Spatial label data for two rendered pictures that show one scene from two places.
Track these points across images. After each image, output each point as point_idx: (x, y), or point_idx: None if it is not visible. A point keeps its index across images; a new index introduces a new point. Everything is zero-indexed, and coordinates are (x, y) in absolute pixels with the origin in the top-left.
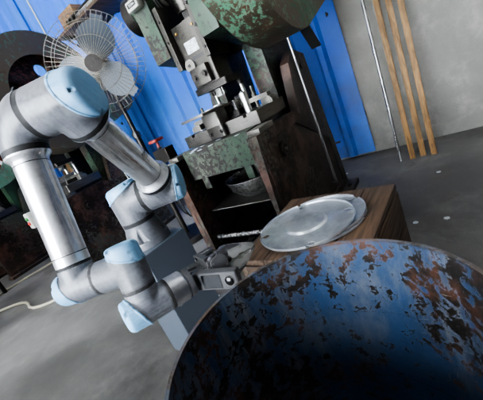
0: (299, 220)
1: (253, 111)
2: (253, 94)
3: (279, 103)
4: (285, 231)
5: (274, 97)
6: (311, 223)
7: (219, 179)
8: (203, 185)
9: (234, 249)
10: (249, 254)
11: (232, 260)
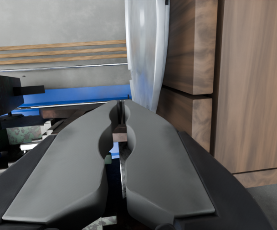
0: (133, 49)
1: (42, 138)
2: (40, 140)
3: (64, 121)
4: (142, 66)
5: (49, 119)
6: (134, 10)
7: (121, 205)
8: (116, 226)
9: (54, 163)
10: (139, 109)
11: (128, 206)
